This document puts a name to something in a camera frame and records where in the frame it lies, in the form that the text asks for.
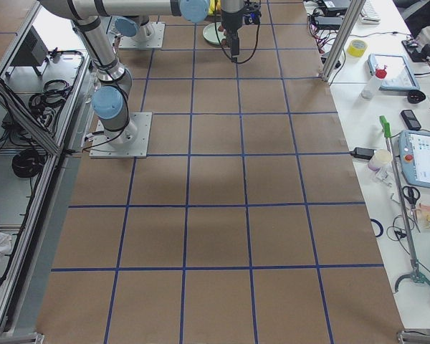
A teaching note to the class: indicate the yellow tape roll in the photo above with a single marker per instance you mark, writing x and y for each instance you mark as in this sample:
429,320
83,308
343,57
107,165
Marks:
357,48

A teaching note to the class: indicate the black phone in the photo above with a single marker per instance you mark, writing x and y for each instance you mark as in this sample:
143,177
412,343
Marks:
410,120

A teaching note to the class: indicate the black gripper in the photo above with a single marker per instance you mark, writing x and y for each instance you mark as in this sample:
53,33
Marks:
231,24

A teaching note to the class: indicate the black handled scissors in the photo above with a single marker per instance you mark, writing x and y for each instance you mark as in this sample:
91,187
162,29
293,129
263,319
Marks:
412,195

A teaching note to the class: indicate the long reacher grabber tool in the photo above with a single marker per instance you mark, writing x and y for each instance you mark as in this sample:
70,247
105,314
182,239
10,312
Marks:
415,275

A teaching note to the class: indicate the far teach pendant tablet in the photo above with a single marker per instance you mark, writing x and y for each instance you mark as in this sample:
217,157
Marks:
400,76

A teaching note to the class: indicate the teach pendant tablet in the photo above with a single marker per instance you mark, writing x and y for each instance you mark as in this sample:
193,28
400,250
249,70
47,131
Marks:
414,151
400,76

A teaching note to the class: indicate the grey control box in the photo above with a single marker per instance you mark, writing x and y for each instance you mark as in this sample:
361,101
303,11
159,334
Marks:
32,53

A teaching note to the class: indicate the aluminium side frame rail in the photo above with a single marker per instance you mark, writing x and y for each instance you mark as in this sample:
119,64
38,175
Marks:
21,199

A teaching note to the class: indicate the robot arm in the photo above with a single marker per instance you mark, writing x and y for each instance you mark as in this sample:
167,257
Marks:
110,99
86,17

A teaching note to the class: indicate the light green plate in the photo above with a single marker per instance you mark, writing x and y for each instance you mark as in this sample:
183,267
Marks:
213,33

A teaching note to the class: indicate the black power adapter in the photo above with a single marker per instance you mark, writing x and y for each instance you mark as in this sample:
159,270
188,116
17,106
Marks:
327,23

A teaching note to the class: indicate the white squeeze bottle red cap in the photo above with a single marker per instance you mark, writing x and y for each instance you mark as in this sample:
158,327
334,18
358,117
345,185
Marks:
374,84

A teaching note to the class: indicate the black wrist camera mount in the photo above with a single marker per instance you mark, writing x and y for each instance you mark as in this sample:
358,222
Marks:
252,12

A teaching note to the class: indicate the near teach pendant tablet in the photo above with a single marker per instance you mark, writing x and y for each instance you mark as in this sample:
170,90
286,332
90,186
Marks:
414,151

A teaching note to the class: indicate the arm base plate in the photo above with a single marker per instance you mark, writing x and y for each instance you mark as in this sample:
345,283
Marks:
132,142
148,36

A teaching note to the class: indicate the aluminium frame post right side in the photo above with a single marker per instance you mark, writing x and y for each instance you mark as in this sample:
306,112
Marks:
346,27

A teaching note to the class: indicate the white paper cup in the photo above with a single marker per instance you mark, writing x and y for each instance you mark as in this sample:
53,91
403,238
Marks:
380,159

